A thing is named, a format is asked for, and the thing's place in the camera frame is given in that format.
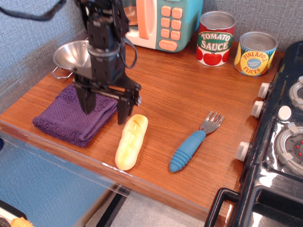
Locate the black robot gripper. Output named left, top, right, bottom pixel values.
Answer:
left=72, top=46, right=141, bottom=125

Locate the yellow toy sausage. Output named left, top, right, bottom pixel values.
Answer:
left=115, top=114, right=148, bottom=171

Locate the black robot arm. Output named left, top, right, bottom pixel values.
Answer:
left=72, top=0, right=141, bottom=124

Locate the folded purple cloth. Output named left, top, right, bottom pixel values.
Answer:
left=33, top=84, right=117, bottom=148

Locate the small metal bowl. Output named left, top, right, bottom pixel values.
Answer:
left=52, top=40, right=91, bottom=79

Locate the teal toy microwave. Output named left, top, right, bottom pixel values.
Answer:
left=123, top=0, right=204, bottom=52

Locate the tomato sauce can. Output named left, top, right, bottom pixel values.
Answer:
left=196, top=11, right=236, bottom=67

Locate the orange fuzzy object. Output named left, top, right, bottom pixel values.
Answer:
left=10, top=217, right=34, bottom=227

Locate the pineapple slices can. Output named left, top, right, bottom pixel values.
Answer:
left=234, top=31, right=278, bottom=77

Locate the black toy stove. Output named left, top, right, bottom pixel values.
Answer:
left=205, top=41, right=303, bottom=227

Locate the blue handled metal fork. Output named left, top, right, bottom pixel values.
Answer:
left=169, top=111, right=224, bottom=173

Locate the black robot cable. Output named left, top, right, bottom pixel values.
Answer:
left=0, top=0, right=138, bottom=70

